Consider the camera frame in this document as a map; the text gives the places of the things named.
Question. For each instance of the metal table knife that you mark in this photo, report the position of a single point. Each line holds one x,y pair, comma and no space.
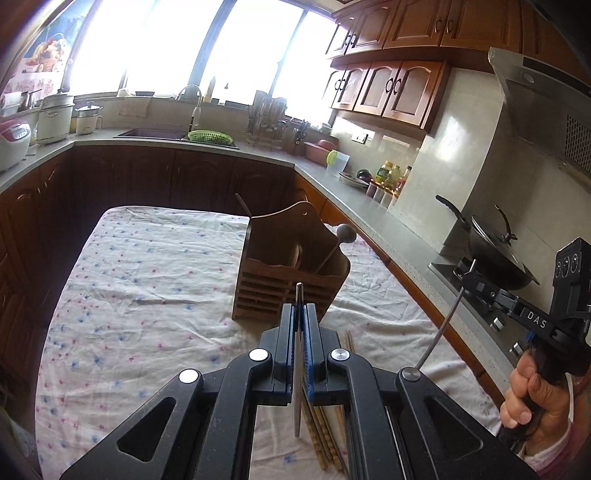
298,300

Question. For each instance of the green plastic basket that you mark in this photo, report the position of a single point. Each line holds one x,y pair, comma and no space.
210,136

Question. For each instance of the person's right hand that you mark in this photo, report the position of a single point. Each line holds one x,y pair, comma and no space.
519,392

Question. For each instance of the clear pitcher with green lid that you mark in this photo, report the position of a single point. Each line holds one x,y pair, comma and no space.
339,164

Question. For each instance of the wooden utensil holder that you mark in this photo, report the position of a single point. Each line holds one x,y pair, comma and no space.
277,258

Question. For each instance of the grey stone kitchen counter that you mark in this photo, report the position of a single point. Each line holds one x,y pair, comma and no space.
406,230

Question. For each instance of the glass wok lid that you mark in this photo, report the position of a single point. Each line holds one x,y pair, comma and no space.
501,240

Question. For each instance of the wooden base cabinets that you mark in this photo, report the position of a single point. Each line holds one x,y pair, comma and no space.
138,175

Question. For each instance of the chrome faucet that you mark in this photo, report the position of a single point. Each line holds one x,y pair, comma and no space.
196,110

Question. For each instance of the arched door wooden wall cabinet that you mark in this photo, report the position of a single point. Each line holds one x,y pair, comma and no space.
388,90

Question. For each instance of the red and white rice cooker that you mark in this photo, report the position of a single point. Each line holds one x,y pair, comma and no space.
11,145

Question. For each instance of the small white electric pot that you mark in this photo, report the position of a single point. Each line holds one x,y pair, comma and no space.
87,121

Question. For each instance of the dark purple vegetable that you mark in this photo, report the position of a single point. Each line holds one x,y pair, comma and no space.
364,175

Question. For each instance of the wooden utensil with round knob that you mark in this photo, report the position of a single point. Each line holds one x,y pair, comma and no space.
345,233

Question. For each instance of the pile of wooden chopsticks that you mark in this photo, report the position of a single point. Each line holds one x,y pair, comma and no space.
321,434

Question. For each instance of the white plate with food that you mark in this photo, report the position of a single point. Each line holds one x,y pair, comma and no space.
353,181

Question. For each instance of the black wok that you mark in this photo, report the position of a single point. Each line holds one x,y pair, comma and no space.
498,272

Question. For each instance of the large yellow oil bottle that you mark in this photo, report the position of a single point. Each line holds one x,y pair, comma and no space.
383,175

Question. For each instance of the metal dish rack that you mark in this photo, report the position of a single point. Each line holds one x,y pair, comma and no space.
265,120

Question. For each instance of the floral white cloth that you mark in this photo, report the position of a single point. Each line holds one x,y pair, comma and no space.
152,286

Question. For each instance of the spice jar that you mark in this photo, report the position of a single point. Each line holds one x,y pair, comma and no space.
382,194
373,190

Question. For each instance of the gas stove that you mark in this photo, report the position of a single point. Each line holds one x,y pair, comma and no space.
466,300

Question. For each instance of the large white electric cooker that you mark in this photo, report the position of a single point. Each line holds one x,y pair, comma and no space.
54,120

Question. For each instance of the small yellow oil bottle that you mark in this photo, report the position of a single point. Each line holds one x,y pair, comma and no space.
395,177

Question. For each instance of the kitchen sink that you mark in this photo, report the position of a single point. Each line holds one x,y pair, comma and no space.
147,134

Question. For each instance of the steel range hood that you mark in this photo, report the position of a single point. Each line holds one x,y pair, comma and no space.
540,106

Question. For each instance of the large kitchen window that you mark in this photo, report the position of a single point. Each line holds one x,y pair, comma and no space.
161,46

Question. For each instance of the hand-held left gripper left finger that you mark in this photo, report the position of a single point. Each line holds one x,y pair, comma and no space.
288,350

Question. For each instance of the pink plastic container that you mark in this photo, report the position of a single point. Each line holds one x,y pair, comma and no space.
318,150

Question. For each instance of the fruit print window blind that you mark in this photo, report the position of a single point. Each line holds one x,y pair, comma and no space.
46,50

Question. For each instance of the long metal utensil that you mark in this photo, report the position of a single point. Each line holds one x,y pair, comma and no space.
438,332

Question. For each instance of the wall power outlet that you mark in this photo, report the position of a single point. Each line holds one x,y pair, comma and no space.
362,137

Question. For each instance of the knife block with scissors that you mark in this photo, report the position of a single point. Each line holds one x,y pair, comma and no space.
301,138

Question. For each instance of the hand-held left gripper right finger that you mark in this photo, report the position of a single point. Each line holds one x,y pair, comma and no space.
308,355

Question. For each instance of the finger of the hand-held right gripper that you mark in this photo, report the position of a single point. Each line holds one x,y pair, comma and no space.
482,288

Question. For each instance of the plain door wooden wall cabinet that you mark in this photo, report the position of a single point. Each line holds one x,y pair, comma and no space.
415,21

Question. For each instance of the wooden spoon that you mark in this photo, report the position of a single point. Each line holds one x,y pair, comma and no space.
298,256

